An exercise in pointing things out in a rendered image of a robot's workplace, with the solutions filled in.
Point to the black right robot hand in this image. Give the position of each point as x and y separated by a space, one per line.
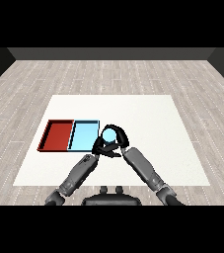
122 135

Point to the shallow light blue open box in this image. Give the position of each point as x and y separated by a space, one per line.
83 135

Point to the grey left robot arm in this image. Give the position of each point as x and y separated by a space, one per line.
78 174

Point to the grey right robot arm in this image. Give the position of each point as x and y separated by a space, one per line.
143 167

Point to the dark grey robot body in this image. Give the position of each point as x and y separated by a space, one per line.
111 199

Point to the small blue can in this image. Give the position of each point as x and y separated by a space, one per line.
109 135

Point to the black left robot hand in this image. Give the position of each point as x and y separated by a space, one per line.
98 147

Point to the shallow red open box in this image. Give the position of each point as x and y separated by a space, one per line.
56 135

